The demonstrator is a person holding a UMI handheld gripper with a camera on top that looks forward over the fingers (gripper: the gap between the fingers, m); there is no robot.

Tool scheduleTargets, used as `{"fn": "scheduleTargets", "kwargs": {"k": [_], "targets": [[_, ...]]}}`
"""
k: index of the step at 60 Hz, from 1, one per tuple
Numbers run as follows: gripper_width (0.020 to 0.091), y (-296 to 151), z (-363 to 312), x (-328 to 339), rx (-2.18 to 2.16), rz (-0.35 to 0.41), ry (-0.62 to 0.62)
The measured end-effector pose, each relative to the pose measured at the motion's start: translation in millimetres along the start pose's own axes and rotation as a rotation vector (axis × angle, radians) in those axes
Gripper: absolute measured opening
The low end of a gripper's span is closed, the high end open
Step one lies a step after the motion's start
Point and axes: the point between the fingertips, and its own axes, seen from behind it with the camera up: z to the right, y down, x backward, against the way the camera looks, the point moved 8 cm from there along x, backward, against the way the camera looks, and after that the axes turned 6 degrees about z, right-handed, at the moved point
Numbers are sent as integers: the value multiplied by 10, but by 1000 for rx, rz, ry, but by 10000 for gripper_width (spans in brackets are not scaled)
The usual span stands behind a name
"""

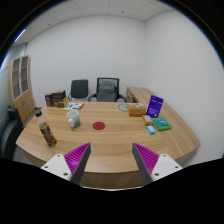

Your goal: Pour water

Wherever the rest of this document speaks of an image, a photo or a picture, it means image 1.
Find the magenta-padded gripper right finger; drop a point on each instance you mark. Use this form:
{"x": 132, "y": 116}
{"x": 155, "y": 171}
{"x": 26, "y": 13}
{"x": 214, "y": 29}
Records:
{"x": 160, "y": 166}

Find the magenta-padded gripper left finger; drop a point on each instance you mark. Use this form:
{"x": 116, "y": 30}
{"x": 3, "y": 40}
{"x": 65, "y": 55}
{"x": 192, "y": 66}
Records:
{"x": 63, "y": 166}

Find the clear bottle with dark drink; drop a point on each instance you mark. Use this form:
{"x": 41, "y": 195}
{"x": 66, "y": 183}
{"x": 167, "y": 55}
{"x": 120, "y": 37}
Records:
{"x": 47, "y": 132}

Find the small light blue box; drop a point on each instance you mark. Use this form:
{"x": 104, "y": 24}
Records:
{"x": 151, "y": 129}

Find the green flat box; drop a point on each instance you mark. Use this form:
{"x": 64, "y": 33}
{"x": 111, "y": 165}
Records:
{"x": 162, "y": 124}

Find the small tan box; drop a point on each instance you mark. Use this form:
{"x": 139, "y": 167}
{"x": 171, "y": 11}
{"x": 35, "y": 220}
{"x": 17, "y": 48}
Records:
{"x": 147, "y": 119}

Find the white mug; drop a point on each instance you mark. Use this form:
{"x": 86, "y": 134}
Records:
{"x": 73, "y": 119}

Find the flat round red coaster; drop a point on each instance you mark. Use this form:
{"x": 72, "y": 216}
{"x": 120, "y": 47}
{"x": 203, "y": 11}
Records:
{"x": 98, "y": 125}

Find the purple standing sign card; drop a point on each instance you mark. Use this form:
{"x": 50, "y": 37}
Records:
{"x": 154, "y": 106}

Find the orange box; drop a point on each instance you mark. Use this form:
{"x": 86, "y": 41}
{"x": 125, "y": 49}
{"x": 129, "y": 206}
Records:
{"x": 136, "y": 111}

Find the white and green leaflet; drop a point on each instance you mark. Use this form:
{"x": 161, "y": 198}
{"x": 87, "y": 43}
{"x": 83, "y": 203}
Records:
{"x": 73, "y": 106}

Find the tan cardboard box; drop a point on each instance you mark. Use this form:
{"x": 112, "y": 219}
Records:
{"x": 63, "y": 103}

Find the black leather sofa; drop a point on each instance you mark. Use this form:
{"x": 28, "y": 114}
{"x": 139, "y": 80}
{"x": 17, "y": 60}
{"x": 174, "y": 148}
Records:
{"x": 8, "y": 133}

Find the small dark brown box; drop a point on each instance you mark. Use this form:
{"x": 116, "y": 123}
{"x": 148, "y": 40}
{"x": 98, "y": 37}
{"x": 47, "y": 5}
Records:
{"x": 48, "y": 99}

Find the round grey printed paper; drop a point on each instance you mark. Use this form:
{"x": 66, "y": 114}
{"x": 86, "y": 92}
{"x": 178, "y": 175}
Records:
{"x": 122, "y": 107}

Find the large dark brown box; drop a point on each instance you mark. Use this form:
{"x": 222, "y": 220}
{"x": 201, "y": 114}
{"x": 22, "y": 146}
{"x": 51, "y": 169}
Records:
{"x": 58, "y": 94}

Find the wooden side desk unit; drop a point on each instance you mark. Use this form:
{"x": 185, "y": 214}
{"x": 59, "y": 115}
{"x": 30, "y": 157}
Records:
{"x": 136, "y": 94}

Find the wooden cabinet with glass doors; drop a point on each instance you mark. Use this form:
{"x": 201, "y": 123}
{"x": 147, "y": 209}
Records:
{"x": 25, "y": 100}

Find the black padded office chair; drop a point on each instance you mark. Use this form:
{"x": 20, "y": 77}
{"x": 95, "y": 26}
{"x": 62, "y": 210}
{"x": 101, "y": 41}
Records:
{"x": 79, "y": 88}

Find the grey mesh-back office chair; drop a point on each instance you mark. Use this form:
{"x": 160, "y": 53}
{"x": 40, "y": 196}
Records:
{"x": 107, "y": 90}

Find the rectangular ceiling light panel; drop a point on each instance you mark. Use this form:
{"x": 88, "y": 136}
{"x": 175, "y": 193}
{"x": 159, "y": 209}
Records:
{"x": 20, "y": 35}

